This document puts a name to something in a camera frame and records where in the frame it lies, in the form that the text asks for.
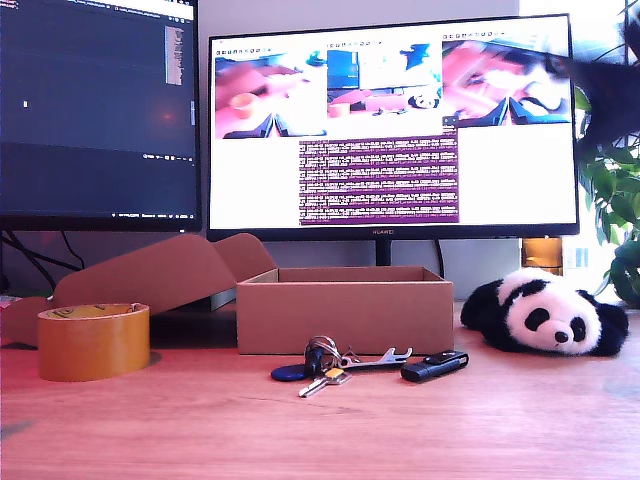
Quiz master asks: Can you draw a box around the open brown cardboard box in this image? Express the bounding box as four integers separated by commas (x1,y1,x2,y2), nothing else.
0,233,455,356

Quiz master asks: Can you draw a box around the bright screen Huawei monitor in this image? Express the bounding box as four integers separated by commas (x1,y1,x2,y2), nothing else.
205,13,581,267

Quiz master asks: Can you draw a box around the grey monitor base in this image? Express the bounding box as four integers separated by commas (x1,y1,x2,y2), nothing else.
149,287,239,321

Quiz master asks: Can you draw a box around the black key tag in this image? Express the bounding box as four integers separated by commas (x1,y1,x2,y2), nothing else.
303,348,325,377

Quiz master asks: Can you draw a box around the silver bottle opener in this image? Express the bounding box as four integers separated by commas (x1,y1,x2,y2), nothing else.
339,346,414,372

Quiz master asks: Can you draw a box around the blue oval key fob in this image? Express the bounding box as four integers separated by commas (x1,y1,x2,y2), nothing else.
270,363,309,384

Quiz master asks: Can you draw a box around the silver key with yellow head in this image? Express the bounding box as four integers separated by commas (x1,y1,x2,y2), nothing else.
298,367,353,399

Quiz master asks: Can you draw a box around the black USB stick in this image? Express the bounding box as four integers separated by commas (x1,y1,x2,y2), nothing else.
400,350,470,385

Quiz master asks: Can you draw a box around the amber glass jar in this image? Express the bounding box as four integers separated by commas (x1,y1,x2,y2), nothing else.
521,237,565,276

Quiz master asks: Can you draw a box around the black and white panda plush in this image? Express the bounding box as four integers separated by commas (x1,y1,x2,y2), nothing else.
459,268,631,358

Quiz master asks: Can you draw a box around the dark screen computer monitor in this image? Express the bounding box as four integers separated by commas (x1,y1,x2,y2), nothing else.
0,0,203,234

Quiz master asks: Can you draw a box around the brown packing tape roll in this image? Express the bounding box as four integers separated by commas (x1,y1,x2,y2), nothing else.
36,301,151,383

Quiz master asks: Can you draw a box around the green leafy house plant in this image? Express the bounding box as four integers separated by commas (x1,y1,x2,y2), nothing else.
573,84,640,305

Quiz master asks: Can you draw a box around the silver key ring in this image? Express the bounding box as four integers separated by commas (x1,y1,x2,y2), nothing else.
304,334,345,366

